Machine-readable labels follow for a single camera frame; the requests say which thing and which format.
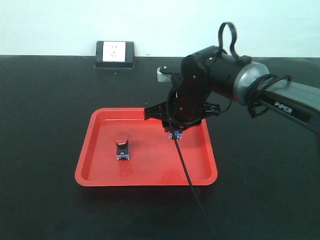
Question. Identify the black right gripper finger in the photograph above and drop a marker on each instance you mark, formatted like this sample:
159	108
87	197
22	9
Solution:
158	111

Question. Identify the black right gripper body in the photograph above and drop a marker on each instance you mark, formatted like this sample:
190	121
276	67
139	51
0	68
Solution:
186	106

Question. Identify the yellow mushroom push button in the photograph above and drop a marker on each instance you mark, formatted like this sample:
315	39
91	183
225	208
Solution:
175	133

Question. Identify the red mushroom push button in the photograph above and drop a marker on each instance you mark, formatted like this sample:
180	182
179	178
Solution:
121	140

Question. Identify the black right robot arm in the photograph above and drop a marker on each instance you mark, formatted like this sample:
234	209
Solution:
241	80

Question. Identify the red plastic tray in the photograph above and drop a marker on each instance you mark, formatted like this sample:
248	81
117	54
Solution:
154	160

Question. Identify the black white power socket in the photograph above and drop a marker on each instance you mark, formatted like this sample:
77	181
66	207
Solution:
115	54

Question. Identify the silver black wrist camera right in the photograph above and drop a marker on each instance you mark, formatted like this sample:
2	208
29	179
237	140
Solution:
162	75

